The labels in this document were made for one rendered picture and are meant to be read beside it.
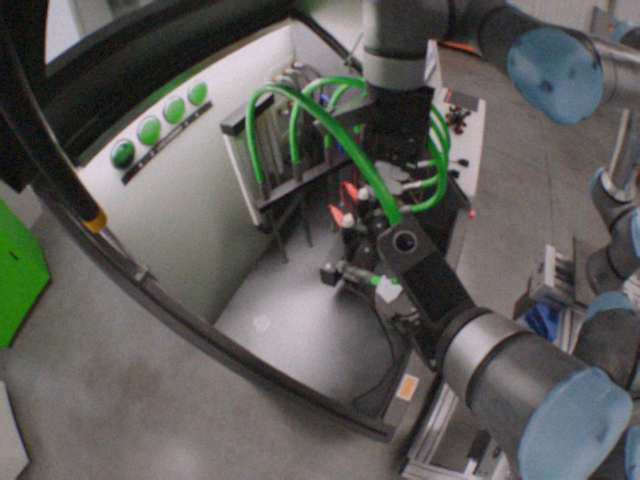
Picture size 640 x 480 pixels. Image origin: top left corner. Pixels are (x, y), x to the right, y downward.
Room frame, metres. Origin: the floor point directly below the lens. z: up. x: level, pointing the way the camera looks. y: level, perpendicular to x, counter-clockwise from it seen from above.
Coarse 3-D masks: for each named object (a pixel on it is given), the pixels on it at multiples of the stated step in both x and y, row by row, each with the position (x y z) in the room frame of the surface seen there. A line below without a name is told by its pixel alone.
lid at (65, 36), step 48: (48, 0) 0.14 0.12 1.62; (96, 0) 0.21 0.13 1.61; (144, 0) 0.28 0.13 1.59; (192, 0) 0.37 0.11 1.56; (240, 0) 0.48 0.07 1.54; (288, 0) 0.74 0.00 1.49; (48, 48) 0.19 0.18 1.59; (96, 48) 0.26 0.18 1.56; (144, 48) 0.35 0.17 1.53; (192, 48) 0.55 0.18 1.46; (48, 96) 0.21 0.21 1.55; (96, 96) 0.32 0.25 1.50; (0, 144) 0.20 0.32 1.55
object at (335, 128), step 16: (256, 96) 0.40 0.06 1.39; (288, 96) 0.33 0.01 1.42; (304, 96) 0.31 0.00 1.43; (320, 112) 0.28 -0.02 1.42; (336, 128) 0.26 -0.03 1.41; (352, 144) 0.25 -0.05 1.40; (256, 160) 0.47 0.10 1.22; (368, 160) 0.23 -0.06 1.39; (256, 176) 0.48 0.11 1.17; (368, 176) 0.22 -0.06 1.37; (384, 192) 0.21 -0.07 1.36; (384, 208) 0.20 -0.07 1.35
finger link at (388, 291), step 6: (384, 276) 0.18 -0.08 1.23; (384, 282) 0.17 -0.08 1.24; (390, 282) 0.16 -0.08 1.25; (378, 288) 0.16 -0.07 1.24; (384, 288) 0.16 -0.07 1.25; (390, 288) 0.15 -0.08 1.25; (396, 288) 0.15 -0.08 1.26; (384, 294) 0.14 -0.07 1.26; (390, 294) 0.14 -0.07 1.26; (396, 294) 0.13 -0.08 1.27; (390, 300) 0.13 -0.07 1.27
